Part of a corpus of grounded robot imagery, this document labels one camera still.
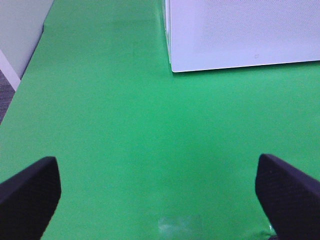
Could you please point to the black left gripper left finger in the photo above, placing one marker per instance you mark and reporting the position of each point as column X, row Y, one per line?
column 29, row 199

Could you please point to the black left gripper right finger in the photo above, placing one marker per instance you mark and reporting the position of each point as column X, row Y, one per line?
column 289, row 198

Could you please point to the green table mat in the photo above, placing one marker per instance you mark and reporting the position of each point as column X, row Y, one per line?
column 145, row 153

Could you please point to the white microwave oven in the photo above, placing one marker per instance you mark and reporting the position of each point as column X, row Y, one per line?
column 245, row 32

